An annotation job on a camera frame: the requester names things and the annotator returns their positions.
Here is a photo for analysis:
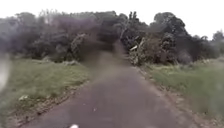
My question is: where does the dark asphalt path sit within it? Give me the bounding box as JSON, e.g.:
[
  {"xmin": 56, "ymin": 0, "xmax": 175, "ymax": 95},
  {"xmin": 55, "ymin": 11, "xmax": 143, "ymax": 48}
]
[{"xmin": 19, "ymin": 59, "xmax": 202, "ymax": 128}]

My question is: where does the green grass verge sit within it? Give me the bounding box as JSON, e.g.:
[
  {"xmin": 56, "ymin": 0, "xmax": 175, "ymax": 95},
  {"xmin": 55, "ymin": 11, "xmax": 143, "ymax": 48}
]
[{"xmin": 138, "ymin": 57, "xmax": 224, "ymax": 128}]

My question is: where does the dense wood of trees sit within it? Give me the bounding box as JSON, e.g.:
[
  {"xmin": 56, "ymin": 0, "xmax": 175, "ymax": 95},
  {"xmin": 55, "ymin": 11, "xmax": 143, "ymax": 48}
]
[{"xmin": 0, "ymin": 9, "xmax": 224, "ymax": 67}]

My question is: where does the green grass field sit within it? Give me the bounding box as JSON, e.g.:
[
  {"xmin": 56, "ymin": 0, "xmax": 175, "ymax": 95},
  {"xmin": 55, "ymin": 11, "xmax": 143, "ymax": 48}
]
[{"xmin": 0, "ymin": 57, "xmax": 92, "ymax": 128}]

